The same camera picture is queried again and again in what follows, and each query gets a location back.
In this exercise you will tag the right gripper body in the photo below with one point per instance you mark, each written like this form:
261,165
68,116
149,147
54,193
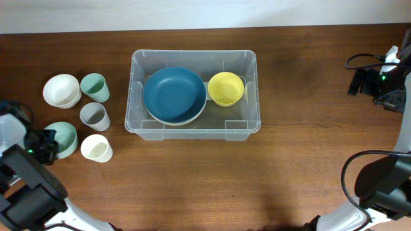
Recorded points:
390,82

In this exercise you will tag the clear plastic storage bin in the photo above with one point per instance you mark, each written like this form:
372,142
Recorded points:
234,123

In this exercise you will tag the cream white cup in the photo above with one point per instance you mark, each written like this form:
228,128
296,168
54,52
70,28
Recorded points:
97,148

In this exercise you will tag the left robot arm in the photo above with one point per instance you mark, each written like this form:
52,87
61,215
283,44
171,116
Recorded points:
32,198

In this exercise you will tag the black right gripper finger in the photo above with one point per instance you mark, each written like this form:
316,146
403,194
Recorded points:
369,85
356,82

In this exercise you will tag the grey translucent cup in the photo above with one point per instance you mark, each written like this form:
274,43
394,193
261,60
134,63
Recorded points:
95,116

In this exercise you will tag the large beige bowl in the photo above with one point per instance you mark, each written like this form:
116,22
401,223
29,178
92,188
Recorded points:
183,119

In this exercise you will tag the white small bowl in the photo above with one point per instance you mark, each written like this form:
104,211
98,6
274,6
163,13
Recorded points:
62,91

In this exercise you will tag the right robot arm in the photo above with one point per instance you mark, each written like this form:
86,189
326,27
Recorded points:
382,188

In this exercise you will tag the mint green cup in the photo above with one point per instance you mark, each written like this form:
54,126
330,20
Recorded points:
95,86

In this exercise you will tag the dark blue bowl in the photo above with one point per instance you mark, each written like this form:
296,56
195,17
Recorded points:
172,91

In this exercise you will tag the mint green bowl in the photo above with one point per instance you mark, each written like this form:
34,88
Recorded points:
66,136

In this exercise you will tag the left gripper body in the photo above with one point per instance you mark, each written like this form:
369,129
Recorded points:
42,144

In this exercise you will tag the yellow bowl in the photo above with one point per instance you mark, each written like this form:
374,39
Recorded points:
226,89

